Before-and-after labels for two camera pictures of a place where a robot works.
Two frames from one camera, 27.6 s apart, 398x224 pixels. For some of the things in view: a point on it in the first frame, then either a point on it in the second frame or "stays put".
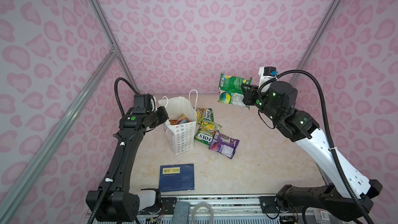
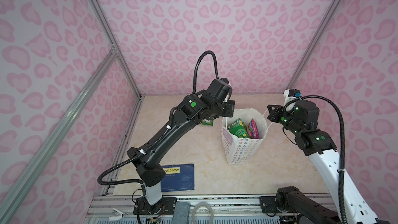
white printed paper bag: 179,130 -> 242,130
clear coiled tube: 201,204 stays put
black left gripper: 164,114 -> 229,112
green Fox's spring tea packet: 205,132 -> 238,128
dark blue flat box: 176,178 stays put
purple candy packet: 224,145 -> 252,130
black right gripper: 249,98 -> 273,116
